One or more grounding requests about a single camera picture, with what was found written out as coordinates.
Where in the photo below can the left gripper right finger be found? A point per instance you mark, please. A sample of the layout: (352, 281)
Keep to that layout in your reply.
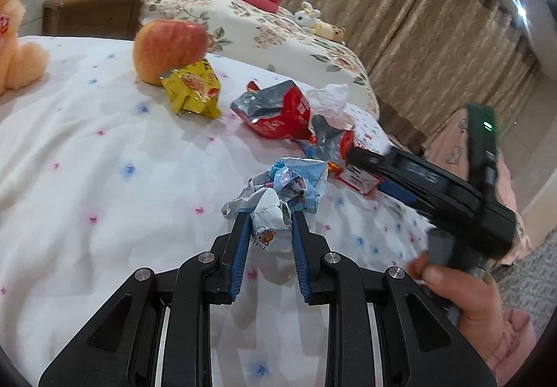
(381, 325)

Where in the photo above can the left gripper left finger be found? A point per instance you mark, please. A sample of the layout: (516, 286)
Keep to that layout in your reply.
(155, 329)

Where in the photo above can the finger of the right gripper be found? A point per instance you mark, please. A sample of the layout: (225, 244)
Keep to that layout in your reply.
(397, 192)

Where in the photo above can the red white cigarette box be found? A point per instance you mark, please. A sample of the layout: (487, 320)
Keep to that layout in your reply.
(359, 180)

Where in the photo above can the cartoon wrapper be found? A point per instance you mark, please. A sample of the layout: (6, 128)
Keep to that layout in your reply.
(272, 197)

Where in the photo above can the white tissue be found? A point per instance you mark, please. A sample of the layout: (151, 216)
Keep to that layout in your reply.
(329, 101)

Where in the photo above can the red snack bag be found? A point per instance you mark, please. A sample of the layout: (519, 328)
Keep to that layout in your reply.
(283, 111)

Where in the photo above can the yellow snack packet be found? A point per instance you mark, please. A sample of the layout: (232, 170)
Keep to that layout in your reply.
(193, 89)

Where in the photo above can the person's right hand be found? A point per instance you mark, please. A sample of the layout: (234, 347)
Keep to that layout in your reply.
(482, 319)

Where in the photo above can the pink heart cloth cover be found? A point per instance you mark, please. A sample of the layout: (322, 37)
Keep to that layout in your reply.
(466, 146)

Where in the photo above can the beige patterned curtain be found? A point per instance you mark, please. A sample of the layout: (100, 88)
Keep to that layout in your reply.
(427, 58)

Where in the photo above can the white dotted bed sheet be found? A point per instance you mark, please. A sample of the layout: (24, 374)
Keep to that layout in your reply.
(100, 178)

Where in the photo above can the tan dog plush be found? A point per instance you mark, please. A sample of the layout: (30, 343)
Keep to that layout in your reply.
(330, 32)

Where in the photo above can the floral quilt bed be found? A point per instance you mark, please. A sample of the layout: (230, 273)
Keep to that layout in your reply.
(243, 32)

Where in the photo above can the white rabbit plush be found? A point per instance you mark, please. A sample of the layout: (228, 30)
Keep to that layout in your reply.
(307, 18)

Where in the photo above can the red apple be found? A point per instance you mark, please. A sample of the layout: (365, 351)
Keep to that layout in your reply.
(162, 45)

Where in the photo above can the beige teddy bear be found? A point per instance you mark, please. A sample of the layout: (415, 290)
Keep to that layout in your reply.
(21, 63)

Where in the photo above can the wooden nightstand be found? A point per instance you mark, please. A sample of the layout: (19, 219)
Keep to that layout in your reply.
(112, 19)

